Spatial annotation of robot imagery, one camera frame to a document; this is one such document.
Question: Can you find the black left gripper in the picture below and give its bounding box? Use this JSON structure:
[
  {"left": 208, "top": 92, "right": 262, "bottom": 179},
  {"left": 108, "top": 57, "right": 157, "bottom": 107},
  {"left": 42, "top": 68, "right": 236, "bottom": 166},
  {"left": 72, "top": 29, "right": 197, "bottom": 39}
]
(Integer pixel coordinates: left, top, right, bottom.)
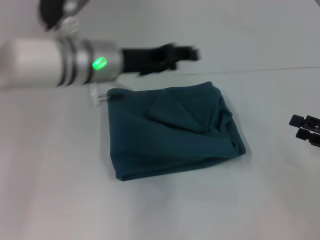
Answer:
[{"left": 120, "top": 43, "right": 202, "bottom": 77}]

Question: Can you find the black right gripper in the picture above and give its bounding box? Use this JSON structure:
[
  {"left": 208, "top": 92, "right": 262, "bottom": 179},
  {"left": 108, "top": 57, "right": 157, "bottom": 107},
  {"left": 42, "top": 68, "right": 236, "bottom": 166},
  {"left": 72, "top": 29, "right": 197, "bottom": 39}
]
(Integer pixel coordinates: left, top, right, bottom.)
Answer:
[{"left": 288, "top": 113, "right": 320, "bottom": 147}]

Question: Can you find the blue-green short-sleeved shirt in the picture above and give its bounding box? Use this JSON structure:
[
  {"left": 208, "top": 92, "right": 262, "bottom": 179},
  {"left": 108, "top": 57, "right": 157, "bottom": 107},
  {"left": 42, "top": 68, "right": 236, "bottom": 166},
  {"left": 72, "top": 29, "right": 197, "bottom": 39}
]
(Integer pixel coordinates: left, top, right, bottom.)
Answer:
[{"left": 106, "top": 81, "right": 248, "bottom": 183}]

